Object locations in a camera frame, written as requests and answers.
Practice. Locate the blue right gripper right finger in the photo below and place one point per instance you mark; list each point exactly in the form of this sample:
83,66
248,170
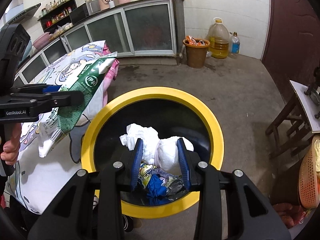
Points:
183,162

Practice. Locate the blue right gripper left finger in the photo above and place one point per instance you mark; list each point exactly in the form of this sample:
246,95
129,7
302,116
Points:
136,159

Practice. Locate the yellow blue snack bag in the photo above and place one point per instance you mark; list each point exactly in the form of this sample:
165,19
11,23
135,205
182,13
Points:
145,173

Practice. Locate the white tissue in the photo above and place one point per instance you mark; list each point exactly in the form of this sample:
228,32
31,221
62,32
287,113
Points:
150,141
166,156

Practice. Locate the blue cloth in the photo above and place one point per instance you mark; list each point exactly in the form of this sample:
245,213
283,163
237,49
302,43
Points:
156,193

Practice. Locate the silver foil snack wrapper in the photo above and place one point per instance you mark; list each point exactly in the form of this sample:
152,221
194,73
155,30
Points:
175,188

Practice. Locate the white green milk carton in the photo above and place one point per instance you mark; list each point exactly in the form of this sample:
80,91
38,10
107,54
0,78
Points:
78,90

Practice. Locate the yellow rimmed black trash bin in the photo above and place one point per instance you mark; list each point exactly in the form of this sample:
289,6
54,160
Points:
196,106

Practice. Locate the grey glass-front kitchen cabinet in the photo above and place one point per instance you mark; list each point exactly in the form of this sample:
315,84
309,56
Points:
143,28

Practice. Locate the person's left hand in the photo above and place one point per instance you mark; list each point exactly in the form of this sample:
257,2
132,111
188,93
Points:
11,147

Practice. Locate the pink plastic basin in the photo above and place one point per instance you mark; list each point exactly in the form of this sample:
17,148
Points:
42,40

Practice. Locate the cartoon printed tablecloth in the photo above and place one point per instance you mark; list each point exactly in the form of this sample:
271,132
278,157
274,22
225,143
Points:
36,181

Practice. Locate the black spice shelf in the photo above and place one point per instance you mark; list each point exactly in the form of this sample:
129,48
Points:
58,16

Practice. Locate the large cooking oil jug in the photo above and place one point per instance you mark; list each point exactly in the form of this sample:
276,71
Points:
218,36

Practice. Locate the small clear water bottle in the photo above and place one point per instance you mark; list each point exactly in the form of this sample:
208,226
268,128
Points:
234,44

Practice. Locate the dark wooden stool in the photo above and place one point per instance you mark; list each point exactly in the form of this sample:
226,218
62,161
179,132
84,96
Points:
302,111

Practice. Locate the black microwave oven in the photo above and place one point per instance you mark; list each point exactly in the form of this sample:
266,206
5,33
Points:
84,11

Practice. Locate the orange mesh basket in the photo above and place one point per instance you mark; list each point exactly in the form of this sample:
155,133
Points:
309,176

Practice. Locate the brown wooden door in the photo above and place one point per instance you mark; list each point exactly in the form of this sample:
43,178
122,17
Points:
292,46

